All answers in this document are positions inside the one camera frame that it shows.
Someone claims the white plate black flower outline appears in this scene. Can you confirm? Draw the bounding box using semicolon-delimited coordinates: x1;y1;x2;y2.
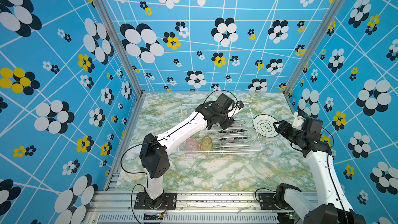
254;114;279;138

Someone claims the white plate green red rim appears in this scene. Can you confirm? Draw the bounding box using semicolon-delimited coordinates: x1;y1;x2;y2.
217;129;248;135

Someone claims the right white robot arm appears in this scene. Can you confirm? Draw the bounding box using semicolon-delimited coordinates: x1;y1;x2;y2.
273;116;365;224

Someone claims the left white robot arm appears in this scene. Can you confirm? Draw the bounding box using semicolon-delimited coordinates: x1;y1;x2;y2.
140;93;244;201

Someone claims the white plate in rack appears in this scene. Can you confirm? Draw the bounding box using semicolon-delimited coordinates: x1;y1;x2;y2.
219;142;250;149
218;135;248;142

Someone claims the front white plate in rack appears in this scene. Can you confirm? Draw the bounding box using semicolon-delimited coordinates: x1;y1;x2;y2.
219;142;250;149

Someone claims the yellow glass tumbler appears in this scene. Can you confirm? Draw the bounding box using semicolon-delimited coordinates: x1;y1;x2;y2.
200;136;214;151

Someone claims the pink glass tumbler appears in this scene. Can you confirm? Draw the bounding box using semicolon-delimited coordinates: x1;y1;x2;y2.
185;138;201;152

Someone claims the green circuit board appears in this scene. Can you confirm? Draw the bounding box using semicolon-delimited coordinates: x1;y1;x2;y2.
143;213;164;221

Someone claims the white wire dish rack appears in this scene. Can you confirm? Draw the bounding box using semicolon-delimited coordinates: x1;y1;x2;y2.
178;104;262;154

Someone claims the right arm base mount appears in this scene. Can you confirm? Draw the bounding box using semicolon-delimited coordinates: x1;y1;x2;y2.
257;193;280;210

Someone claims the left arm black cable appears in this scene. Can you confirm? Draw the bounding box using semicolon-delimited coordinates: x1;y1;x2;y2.
120;142;150;181

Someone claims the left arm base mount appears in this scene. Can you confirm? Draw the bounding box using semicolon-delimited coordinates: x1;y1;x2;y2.
133;192;177;210

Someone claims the aluminium front rail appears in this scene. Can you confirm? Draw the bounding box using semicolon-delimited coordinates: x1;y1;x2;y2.
84;190;301;224

